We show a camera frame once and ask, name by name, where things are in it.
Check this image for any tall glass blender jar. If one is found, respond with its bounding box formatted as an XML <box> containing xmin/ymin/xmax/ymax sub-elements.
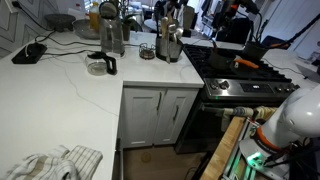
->
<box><xmin>99</xmin><ymin>1</ymin><xmax>126</xmax><ymax>58</ymax></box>

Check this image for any white cabinet door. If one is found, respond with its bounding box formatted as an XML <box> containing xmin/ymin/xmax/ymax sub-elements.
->
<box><xmin>123</xmin><ymin>87</ymin><xmax>167</xmax><ymax>148</ymax></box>
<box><xmin>154</xmin><ymin>88</ymin><xmax>199</xmax><ymax>146</ymax></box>

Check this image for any dark utensil holder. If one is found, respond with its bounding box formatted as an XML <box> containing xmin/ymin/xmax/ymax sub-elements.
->
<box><xmin>155</xmin><ymin>34</ymin><xmax>184</xmax><ymax>64</ymax></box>

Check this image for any beige oven towel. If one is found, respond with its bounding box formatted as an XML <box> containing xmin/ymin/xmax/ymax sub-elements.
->
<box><xmin>254</xmin><ymin>105</ymin><xmax>278</xmax><ymax>121</ymax></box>

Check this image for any black camera tripod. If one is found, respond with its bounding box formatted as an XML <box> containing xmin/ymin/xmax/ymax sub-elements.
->
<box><xmin>266</xmin><ymin>13</ymin><xmax>320</xmax><ymax>49</ymax></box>

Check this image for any flat black box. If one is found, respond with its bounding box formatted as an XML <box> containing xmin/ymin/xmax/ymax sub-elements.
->
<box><xmin>11</xmin><ymin>42</ymin><xmax>48</xmax><ymax>65</ymax></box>

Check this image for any aluminium mounting frame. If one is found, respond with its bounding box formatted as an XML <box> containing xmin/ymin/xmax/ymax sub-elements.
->
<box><xmin>222</xmin><ymin>146</ymin><xmax>268</xmax><ymax>180</ymax></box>

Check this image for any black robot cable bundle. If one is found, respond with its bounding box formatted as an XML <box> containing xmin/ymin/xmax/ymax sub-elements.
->
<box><xmin>263</xmin><ymin>139</ymin><xmax>320</xmax><ymax>180</ymax></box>

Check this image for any stainless steel gas stove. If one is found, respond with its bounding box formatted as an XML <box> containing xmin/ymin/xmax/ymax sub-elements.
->
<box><xmin>174</xmin><ymin>43</ymin><xmax>301</xmax><ymax>154</ymax></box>

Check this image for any dark stone bowl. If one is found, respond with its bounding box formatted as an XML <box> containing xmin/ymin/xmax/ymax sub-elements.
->
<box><xmin>44</xmin><ymin>13</ymin><xmax>77</xmax><ymax>33</ymax></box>

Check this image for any glass coffee carafe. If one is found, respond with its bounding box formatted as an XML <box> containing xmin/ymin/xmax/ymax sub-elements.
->
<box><xmin>84</xmin><ymin>50</ymin><xmax>118</xmax><ymax>77</ymax></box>

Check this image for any striped dish towel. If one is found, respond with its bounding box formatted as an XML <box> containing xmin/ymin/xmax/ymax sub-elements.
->
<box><xmin>3</xmin><ymin>144</ymin><xmax>104</xmax><ymax>180</ymax></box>

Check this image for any black power cable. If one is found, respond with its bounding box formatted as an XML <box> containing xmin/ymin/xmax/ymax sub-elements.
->
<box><xmin>43</xmin><ymin>49</ymin><xmax>98</xmax><ymax>57</ymax></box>
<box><xmin>12</xmin><ymin>1</ymin><xmax>101</xmax><ymax>48</ymax></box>

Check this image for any grey bowl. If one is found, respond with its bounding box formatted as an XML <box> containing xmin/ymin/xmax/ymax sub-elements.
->
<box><xmin>72</xmin><ymin>18</ymin><xmax>101</xmax><ymax>40</ymax></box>

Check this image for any black pot with orange handle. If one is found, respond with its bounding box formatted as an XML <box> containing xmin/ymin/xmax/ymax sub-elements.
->
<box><xmin>208</xmin><ymin>46</ymin><xmax>260</xmax><ymax>71</ymax></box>

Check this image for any wooden table top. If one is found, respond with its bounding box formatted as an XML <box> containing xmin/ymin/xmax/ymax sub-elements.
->
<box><xmin>199</xmin><ymin>116</ymin><xmax>247</xmax><ymax>180</ymax></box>

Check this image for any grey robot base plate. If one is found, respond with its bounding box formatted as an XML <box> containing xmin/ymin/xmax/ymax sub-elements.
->
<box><xmin>239</xmin><ymin>137</ymin><xmax>292</xmax><ymax>179</ymax></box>

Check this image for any metal ladle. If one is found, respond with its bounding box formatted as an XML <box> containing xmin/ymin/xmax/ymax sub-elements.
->
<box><xmin>168</xmin><ymin>22</ymin><xmax>185</xmax><ymax>43</ymax></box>

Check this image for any large black pot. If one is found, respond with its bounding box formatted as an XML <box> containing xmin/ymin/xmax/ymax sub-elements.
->
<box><xmin>242</xmin><ymin>40</ymin><xmax>270</xmax><ymax>63</ymax></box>

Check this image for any light wooden utensil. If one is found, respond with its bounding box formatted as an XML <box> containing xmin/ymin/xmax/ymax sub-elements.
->
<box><xmin>160</xmin><ymin>16</ymin><xmax>170</xmax><ymax>39</ymax></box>

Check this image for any small wire basket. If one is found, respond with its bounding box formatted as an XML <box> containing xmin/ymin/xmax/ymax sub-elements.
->
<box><xmin>138</xmin><ymin>42</ymin><xmax>157</xmax><ymax>60</ymax></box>

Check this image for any white wall outlet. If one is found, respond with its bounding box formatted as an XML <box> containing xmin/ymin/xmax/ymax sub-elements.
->
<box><xmin>4</xmin><ymin>0</ymin><xmax>19</xmax><ymax>14</ymax></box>

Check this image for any orange juice bottle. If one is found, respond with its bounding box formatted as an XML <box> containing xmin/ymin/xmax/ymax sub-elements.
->
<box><xmin>88</xmin><ymin>1</ymin><xmax>101</xmax><ymax>33</ymax></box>

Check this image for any potted green plant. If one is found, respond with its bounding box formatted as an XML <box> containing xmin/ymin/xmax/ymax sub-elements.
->
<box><xmin>118</xmin><ymin>0</ymin><xmax>144</xmax><ymax>43</ymax></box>

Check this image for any black chair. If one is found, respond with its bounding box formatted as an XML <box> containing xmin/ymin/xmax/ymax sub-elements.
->
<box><xmin>216</xmin><ymin>16</ymin><xmax>253</xmax><ymax>44</ymax></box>

